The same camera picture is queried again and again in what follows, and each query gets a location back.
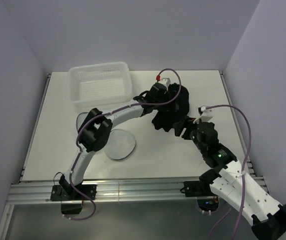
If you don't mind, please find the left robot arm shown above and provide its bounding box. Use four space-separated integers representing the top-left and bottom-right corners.
57 81 182 200

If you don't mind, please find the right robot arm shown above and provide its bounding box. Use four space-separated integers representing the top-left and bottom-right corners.
173 116 286 240

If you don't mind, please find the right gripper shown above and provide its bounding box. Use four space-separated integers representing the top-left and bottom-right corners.
172 115 206 153

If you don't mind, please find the black bra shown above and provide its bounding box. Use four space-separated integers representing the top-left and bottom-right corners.
152 86 190 132

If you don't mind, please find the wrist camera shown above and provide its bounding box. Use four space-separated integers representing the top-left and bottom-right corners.
193 105 213 124
156 75 171 88

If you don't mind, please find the white mesh laundry bag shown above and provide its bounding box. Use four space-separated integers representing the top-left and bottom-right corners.
76 109 136 161

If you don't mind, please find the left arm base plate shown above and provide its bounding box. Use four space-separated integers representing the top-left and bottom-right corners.
50 184 97 202

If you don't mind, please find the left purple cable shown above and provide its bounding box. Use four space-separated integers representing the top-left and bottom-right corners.
67 67 182 222

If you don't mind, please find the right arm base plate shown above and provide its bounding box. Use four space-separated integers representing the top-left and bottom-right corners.
180 179 217 198

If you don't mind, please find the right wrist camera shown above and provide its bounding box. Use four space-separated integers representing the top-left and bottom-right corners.
193 105 213 124

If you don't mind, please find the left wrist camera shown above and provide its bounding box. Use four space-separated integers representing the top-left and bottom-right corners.
156 75 171 88

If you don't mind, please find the white plastic basket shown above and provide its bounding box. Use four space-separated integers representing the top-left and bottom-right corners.
68 61 133 108

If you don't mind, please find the aluminium rail frame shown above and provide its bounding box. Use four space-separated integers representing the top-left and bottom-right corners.
0 71 283 240

